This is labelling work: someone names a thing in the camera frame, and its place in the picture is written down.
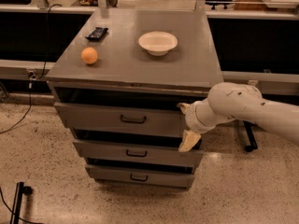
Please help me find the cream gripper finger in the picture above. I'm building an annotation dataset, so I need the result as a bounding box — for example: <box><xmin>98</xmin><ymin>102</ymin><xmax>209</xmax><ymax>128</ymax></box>
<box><xmin>177</xmin><ymin>103</ymin><xmax>190</xmax><ymax>114</ymax></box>
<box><xmin>178</xmin><ymin>130</ymin><xmax>201</xmax><ymax>152</ymax></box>

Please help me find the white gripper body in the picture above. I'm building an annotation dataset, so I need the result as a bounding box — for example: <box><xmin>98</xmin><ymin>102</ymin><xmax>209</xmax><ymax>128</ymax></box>
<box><xmin>185</xmin><ymin>99</ymin><xmax>217</xmax><ymax>133</ymax></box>

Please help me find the grey top drawer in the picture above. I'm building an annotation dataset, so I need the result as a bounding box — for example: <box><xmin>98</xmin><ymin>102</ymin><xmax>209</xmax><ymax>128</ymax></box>
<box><xmin>54</xmin><ymin>102</ymin><xmax>186</xmax><ymax>138</ymax></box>

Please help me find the grey drawer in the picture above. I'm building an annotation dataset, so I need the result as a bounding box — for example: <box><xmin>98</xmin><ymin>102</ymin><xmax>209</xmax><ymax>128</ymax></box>
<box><xmin>54</xmin><ymin>102</ymin><xmax>186</xmax><ymax>138</ymax></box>
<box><xmin>73</xmin><ymin>139</ymin><xmax>203</xmax><ymax>167</ymax></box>
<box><xmin>85</xmin><ymin>164</ymin><xmax>194</xmax><ymax>189</ymax></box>

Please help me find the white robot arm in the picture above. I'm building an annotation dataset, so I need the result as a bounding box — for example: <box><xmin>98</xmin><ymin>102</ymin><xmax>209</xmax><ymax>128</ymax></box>
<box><xmin>178</xmin><ymin>82</ymin><xmax>299</xmax><ymax>152</ymax></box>

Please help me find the grey drawer cabinet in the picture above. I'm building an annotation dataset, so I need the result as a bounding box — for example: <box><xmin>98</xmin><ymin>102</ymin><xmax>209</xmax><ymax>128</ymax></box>
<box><xmin>45</xmin><ymin>8</ymin><xmax>226</xmax><ymax>191</ymax></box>

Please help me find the grey bottom drawer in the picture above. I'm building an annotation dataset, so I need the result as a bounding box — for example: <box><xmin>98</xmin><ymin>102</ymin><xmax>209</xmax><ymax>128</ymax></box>
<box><xmin>85</xmin><ymin>164</ymin><xmax>194</xmax><ymax>189</ymax></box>

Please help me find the grey middle drawer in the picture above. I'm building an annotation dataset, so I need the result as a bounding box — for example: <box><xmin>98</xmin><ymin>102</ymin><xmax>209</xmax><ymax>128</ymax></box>
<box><xmin>73</xmin><ymin>139</ymin><xmax>203</xmax><ymax>167</ymax></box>

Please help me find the black stand leg with caster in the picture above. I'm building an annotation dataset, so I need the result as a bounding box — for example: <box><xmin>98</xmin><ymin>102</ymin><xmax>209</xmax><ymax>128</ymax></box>
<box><xmin>244</xmin><ymin>121</ymin><xmax>258</xmax><ymax>152</ymax></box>

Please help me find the white bowl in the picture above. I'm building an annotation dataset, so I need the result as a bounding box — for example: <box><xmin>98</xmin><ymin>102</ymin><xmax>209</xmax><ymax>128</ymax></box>
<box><xmin>138</xmin><ymin>31</ymin><xmax>178</xmax><ymax>56</ymax></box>

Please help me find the orange fruit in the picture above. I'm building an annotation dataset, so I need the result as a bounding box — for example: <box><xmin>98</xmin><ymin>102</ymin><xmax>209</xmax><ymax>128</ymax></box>
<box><xmin>81</xmin><ymin>48</ymin><xmax>98</xmax><ymax>65</ymax></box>

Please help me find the dark snack bar wrapper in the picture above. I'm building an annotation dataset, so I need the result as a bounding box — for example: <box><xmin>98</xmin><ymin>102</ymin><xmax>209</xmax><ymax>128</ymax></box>
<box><xmin>86</xmin><ymin>27</ymin><xmax>108</xmax><ymax>41</ymax></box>

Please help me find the black stand bottom left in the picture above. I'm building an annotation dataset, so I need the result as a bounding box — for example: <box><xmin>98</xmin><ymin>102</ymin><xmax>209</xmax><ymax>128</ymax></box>
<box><xmin>0</xmin><ymin>182</ymin><xmax>43</xmax><ymax>224</ymax></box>

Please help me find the black cable on floor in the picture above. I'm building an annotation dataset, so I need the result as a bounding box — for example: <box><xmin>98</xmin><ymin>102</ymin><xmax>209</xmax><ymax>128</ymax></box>
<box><xmin>0</xmin><ymin>3</ymin><xmax>64</xmax><ymax>135</ymax></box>

